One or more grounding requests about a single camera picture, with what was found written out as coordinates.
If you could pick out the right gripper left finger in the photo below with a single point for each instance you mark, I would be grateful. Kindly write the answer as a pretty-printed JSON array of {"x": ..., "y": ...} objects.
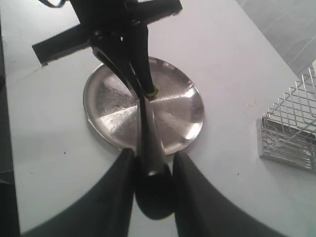
[{"x": 104, "y": 211}]

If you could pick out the wire mesh utensil holder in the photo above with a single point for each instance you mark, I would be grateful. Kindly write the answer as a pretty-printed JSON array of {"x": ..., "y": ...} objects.
[{"x": 286, "y": 132}]

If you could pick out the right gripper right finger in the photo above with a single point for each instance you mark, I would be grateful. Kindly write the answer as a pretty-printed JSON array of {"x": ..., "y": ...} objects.
[{"x": 278, "y": 203}]

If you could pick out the green chili pepper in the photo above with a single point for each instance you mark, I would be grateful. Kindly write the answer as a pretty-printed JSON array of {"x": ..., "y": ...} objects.
[{"x": 151, "y": 95}]

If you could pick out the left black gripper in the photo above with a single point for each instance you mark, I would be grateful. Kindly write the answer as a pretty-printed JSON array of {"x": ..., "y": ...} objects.
[{"x": 98, "y": 18}]

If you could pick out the black handled knife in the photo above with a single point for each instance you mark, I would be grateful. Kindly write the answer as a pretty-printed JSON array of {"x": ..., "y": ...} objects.
[{"x": 154, "y": 188}]

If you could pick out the round steel plate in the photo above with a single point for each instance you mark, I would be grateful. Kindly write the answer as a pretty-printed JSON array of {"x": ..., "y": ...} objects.
[{"x": 111, "y": 109}]

